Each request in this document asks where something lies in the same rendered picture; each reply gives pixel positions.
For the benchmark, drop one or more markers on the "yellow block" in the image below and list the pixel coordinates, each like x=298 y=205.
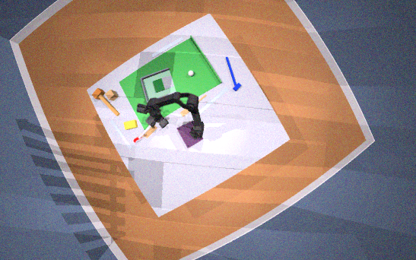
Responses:
x=131 y=124

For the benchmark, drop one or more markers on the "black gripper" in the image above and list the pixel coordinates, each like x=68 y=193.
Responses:
x=162 y=122

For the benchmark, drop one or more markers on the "green putting mat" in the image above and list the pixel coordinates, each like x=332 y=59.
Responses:
x=180 y=60

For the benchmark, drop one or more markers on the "tan cube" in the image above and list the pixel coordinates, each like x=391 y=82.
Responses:
x=111 y=95

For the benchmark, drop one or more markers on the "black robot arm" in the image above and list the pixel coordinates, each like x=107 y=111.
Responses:
x=154 y=104

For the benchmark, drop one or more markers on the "orange mallet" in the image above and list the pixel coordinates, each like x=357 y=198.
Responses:
x=98 y=94

